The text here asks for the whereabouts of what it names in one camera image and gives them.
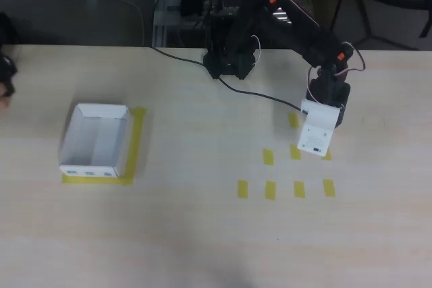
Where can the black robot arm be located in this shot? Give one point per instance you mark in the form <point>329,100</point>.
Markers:
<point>293,28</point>

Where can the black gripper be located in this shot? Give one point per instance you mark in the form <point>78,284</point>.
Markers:
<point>339,117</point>

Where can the dark clothed person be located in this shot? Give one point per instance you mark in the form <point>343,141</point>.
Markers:
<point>8,31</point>

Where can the white gripper camera mount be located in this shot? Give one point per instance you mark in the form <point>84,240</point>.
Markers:
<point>317,129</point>

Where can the white cardboard box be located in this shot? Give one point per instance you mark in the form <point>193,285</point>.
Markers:
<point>87,109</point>

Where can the short yellow tape piece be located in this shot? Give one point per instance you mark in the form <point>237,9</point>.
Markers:
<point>294,153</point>
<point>242,189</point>
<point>293,121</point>
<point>299,189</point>
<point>270,190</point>
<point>327,156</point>
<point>329,187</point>
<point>268,156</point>

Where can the black table leg frame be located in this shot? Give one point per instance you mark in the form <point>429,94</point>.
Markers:
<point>366,15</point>

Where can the person hand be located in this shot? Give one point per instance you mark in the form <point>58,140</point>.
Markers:
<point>3,100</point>

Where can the aluminium profile rack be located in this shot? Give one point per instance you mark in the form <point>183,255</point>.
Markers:
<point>168,15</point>

